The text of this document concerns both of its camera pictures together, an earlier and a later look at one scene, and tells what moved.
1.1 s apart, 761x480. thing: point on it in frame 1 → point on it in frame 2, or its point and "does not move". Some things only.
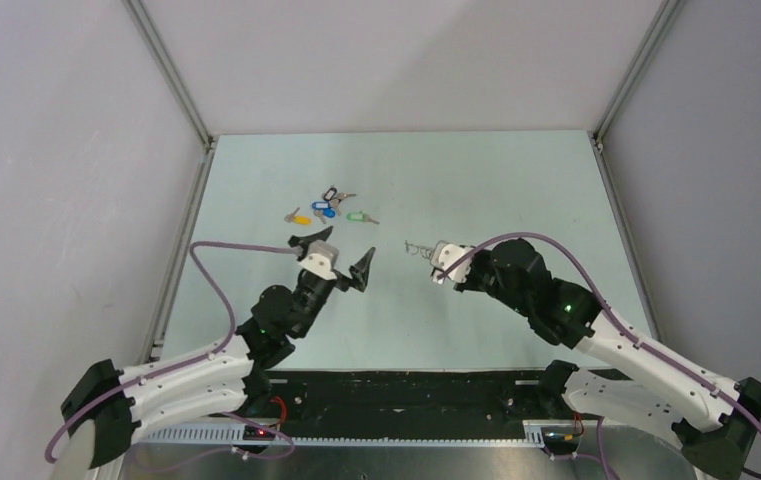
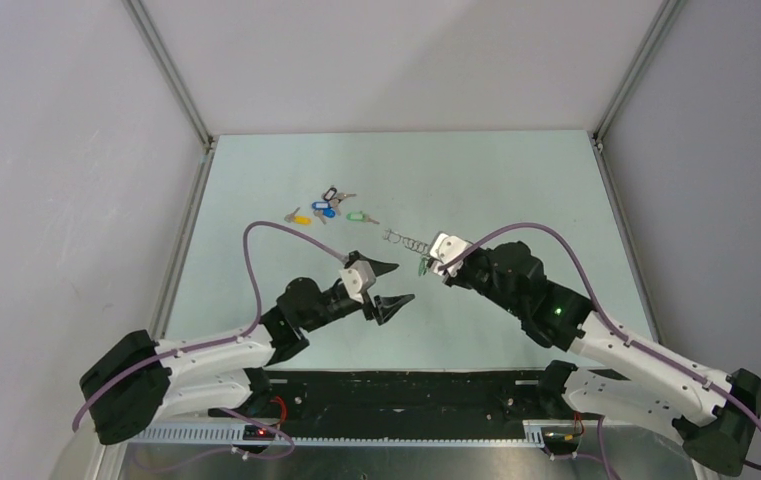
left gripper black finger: (359, 271) → (388, 306)
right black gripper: (476, 259) does not move
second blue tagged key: (328, 213) does not move
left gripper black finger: (302, 242) → (379, 268)
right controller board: (561, 440) does not move
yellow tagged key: (293, 217) does not move
